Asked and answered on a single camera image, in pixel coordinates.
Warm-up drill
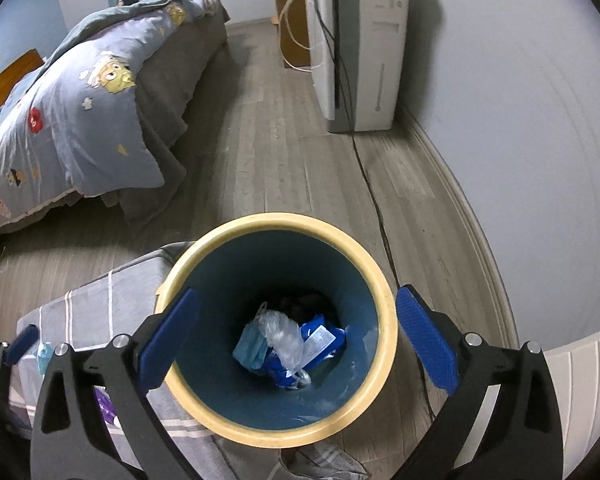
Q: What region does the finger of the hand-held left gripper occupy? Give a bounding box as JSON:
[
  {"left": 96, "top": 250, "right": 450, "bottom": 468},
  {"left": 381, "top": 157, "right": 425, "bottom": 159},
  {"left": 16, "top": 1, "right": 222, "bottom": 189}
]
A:
[{"left": 5, "top": 324, "right": 41, "bottom": 366}]

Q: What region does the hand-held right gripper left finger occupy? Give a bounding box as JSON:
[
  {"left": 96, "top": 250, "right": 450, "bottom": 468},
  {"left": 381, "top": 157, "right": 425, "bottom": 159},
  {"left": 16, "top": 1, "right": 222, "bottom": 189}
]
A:
[{"left": 29, "top": 286, "right": 202, "bottom": 480}]

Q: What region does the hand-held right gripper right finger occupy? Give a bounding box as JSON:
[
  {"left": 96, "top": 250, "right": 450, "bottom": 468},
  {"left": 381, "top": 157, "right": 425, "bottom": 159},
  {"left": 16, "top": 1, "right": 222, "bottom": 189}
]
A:
[{"left": 391, "top": 284, "right": 565, "bottom": 480}]

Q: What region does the blue face mask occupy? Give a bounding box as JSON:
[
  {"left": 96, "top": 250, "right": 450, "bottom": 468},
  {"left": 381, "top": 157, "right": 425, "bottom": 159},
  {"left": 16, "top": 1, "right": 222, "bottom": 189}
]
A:
[
  {"left": 232, "top": 321, "right": 270, "bottom": 372},
  {"left": 36, "top": 341, "right": 57, "bottom": 377}
]

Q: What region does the blue bin with yellow rim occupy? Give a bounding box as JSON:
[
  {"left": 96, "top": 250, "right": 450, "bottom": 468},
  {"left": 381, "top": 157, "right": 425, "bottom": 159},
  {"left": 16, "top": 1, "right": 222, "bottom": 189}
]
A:
[{"left": 154, "top": 212, "right": 399, "bottom": 449}]

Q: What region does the blue and black snack bag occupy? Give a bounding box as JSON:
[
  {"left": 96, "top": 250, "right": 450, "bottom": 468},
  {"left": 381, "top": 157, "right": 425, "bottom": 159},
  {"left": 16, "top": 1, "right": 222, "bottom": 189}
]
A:
[{"left": 265, "top": 314, "right": 349, "bottom": 390}]

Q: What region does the purple plastic wrapper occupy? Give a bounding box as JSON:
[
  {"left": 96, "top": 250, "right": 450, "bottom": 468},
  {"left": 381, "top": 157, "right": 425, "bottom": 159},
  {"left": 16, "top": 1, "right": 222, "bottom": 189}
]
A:
[{"left": 94, "top": 385, "right": 118, "bottom": 426}]

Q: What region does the clear plastic bag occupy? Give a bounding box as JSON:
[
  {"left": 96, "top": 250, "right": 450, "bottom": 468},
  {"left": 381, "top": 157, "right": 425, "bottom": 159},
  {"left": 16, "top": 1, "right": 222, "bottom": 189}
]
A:
[{"left": 256, "top": 302, "right": 312, "bottom": 387}]

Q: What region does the grey checked mat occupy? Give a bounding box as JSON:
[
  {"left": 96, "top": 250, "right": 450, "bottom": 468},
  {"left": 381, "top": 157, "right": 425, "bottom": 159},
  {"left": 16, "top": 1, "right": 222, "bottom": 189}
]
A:
[{"left": 15, "top": 241, "right": 376, "bottom": 480}]

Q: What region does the bed with blue duvet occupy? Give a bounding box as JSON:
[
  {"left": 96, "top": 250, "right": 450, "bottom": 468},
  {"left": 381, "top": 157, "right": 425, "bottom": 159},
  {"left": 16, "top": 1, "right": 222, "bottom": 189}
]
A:
[{"left": 0, "top": 0, "right": 221, "bottom": 236}]

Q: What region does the grey bed base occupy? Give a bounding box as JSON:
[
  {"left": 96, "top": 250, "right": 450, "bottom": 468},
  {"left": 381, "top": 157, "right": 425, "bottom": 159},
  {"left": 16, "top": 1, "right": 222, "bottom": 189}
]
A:
[{"left": 100, "top": 5, "right": 231, "bottom": 226}]

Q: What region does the wooden headboard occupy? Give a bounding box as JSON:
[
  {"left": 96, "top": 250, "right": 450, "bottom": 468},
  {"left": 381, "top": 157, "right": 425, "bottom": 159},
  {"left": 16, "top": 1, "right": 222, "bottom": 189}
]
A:
[{"left": 0, "top": 49, "right": 47, "bottom": 136}]

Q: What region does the white air purifier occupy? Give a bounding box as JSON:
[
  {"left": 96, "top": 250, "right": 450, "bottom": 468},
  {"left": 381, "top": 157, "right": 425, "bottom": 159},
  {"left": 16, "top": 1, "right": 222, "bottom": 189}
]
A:
[{"left": 304, "top": 0, "right": 412, "bottom": 134}]

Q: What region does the wooden cabinet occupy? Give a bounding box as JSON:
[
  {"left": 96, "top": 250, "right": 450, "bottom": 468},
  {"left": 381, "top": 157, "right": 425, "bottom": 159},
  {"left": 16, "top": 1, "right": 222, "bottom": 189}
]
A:
[{"left": 269, "top": 0, "right": 313, "bottom": 69}]

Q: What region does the black cable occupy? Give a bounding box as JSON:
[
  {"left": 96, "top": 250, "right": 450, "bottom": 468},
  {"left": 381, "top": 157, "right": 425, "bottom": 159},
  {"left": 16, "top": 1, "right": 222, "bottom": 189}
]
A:
[{"left": 307, "top": 0, "right": 437, "bottom": 423}]

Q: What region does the white cable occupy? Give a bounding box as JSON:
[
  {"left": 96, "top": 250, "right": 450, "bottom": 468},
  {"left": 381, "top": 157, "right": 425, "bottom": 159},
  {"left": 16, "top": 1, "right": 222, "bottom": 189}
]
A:
[{"left": 280, "top": 0, "right": 326, "bottom": 73}]

